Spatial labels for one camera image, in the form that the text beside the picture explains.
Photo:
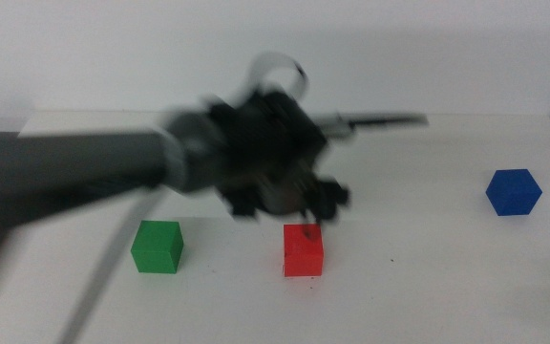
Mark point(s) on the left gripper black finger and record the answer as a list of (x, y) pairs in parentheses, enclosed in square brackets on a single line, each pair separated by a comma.
[(330, 200), (244, 208)]

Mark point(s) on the red cube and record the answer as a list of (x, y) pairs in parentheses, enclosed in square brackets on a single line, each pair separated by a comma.
[(302, 255)]

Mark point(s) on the green cube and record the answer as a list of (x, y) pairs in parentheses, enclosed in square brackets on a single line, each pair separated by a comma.
[(156, 247)]

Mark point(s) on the blue cube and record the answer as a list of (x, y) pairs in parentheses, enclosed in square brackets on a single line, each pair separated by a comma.
[(513, 192)]

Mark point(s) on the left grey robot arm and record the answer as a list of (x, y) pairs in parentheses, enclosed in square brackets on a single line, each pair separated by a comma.
[(65, 167)]

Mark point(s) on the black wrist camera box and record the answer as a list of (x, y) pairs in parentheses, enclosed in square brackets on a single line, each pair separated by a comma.
[(275, 124)]

